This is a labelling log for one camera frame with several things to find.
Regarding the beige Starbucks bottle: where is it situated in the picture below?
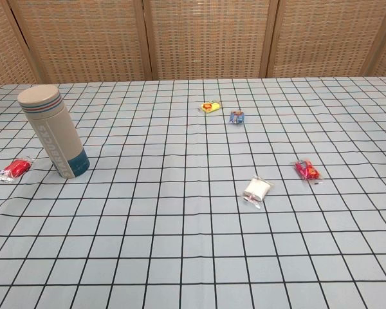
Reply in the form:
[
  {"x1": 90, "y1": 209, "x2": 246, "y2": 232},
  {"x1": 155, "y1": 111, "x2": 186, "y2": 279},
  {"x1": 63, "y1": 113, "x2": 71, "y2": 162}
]
[{"x1": 17, "y1": 84, "x2": 91, "y2": 180}]

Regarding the yellow snack packet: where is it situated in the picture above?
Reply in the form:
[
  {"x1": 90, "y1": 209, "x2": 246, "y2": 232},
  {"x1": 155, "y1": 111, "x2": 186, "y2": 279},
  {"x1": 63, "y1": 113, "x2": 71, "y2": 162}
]
[{"x1": 199, "y1": 100, "x2": 222, "y2": 115}]

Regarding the blue snack packet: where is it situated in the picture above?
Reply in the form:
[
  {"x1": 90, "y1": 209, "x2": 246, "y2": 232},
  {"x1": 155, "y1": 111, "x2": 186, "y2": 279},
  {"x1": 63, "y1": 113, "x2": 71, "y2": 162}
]
[{"x1": 228, "y1": 109, "x2": 246, "y2": 126}]

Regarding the white snack packet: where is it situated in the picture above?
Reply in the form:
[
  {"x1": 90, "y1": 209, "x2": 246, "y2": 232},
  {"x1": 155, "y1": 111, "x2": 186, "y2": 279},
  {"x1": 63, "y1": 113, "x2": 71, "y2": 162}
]
[{"x1": 242, "y1": 175, "x2": 274, "y2": 210}]

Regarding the light blue checked tablecloth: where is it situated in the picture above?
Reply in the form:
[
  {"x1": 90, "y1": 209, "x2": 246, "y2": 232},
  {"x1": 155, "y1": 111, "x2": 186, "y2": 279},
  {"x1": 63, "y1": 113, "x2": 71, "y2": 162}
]
[{"x1": 0, "y1": 76, "x2": 386, "y2": 309}]

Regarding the red patterned snack packet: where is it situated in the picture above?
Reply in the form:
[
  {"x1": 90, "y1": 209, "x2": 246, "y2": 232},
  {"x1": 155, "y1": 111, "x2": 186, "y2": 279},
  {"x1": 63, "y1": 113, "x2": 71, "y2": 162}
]
[{"x1": 291, "y1": 158, "x2": 324, "y2": 185}]

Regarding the plain red snack packet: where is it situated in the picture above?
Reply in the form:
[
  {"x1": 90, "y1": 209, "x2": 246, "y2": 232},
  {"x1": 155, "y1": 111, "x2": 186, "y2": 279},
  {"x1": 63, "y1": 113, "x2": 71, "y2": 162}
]
[{"x1": 0, "y1": 156, "x2": 36, "y2": 183}]

